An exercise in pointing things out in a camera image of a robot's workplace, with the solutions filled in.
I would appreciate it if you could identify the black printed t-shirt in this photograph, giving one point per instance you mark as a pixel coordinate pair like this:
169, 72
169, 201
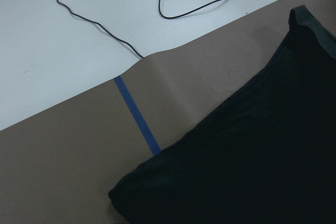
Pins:
265, 155

